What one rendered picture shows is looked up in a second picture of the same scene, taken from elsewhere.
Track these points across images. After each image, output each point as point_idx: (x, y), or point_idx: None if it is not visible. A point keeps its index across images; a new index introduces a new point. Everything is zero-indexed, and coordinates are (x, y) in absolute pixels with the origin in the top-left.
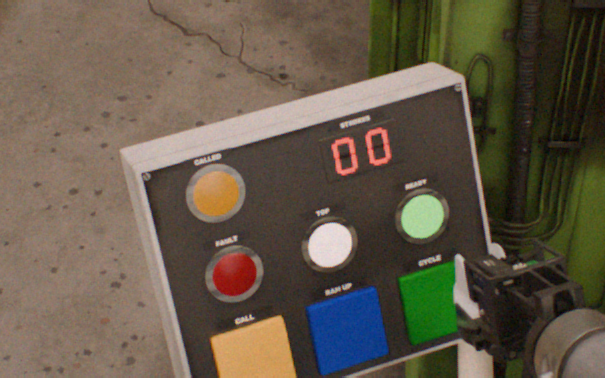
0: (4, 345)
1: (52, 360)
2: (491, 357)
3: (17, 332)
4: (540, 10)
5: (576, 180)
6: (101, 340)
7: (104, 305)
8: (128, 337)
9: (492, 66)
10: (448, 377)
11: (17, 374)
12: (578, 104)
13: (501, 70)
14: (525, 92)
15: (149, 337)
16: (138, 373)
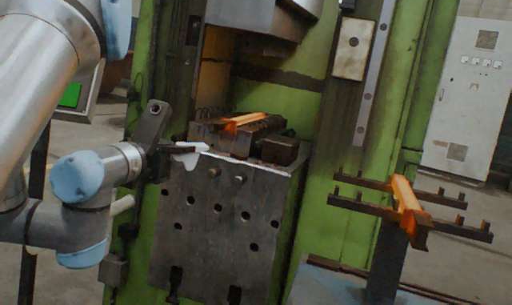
0: (8, 259)
1: (18, 267)
2: (119, 208)
3: (16, 258)
4: (154, 51)
5: (166, 138)
6: (40, 268)
7: (51, 261)
8: (50, 270)
9: (142, 78)
10: (118, 247)
11: (3, 266)
12: (166, 99)
13: (146, 81)
14: (149, 86)
15: (57, 272)
16: (42, 279)
